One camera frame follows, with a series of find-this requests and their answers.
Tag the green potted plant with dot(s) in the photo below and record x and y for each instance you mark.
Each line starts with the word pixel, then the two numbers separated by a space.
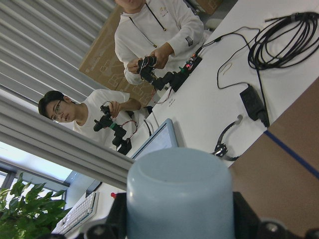
pixel 28 211

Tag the blue teach pendant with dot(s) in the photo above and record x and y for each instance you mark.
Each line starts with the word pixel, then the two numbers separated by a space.
pixel 163 137

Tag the person in white hoodie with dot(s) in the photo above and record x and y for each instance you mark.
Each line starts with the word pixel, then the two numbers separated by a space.
pixel 165 29

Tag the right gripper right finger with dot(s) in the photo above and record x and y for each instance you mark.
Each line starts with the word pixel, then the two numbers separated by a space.
pixel 247 225

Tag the aluminium frame post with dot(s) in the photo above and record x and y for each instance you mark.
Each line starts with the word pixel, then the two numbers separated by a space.
pixel 38 135

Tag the black power adapter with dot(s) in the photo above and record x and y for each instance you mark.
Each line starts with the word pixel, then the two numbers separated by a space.
pixel 254 106

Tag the white keyboard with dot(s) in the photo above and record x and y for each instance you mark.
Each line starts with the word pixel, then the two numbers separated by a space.
pixel 78 215

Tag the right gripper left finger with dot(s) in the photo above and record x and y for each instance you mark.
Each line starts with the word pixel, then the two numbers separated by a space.
pixel 109 221

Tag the person with glasses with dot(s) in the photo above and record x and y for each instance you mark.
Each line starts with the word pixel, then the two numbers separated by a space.
pixel 124 111

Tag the light blue plastic cup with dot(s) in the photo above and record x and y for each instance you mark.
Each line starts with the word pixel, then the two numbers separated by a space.
pixel 179 193

